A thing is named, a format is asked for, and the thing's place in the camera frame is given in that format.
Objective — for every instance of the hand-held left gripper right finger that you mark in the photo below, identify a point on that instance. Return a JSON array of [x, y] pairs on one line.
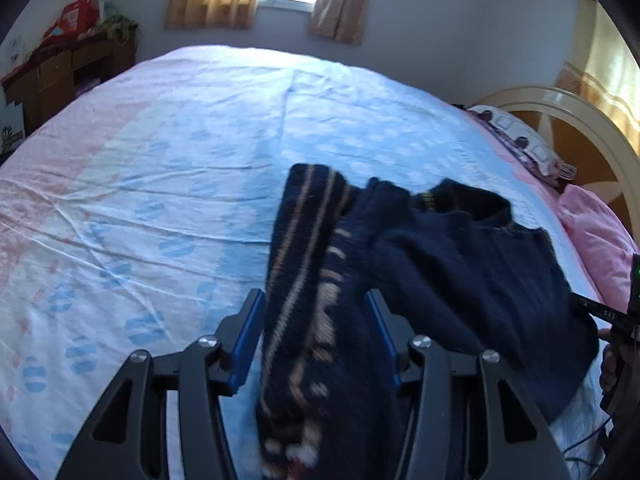
[[382, 332]]

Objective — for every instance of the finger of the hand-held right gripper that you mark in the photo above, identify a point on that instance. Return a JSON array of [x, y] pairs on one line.
[[592, 308]]

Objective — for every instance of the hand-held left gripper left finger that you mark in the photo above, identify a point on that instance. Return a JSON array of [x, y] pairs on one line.
[[245, 345]]

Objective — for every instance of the navy patterned knit sweater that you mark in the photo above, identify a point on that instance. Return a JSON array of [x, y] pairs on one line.
[[450, 285]]

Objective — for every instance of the person's right hand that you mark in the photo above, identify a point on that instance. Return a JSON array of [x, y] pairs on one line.
[[607, 365]]

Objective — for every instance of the pink pillow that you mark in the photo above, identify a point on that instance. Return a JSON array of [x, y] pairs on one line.
[[600, 240]]

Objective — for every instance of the patterned pillow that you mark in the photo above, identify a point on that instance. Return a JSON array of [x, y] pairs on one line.
[[520, 145]]

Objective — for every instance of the bed with pastel sheet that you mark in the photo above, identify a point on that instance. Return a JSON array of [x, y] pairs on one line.
[[175, 160]]

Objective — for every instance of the cream wooden headboard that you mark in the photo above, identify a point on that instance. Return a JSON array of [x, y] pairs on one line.
[[575, 105]]

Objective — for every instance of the large yellow curtain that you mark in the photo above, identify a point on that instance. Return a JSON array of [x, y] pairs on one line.
[[610, 70]]

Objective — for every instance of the white carton with black print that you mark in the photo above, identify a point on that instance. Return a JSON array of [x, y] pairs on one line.
[[10, 132]]

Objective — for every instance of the narrow yellow window curtain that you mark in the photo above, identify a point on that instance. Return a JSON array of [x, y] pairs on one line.
[[345, 5]]

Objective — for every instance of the brown wooden desk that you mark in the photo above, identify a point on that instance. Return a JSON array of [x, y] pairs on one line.
[[55, 70]]

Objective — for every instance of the green potted plant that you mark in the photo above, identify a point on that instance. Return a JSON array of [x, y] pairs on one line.
[[120, 25]]

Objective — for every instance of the red packet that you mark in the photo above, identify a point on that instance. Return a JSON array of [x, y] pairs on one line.
[[57, 30]]

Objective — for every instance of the red bag on desk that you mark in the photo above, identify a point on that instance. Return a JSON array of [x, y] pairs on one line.
[[80, 12]]

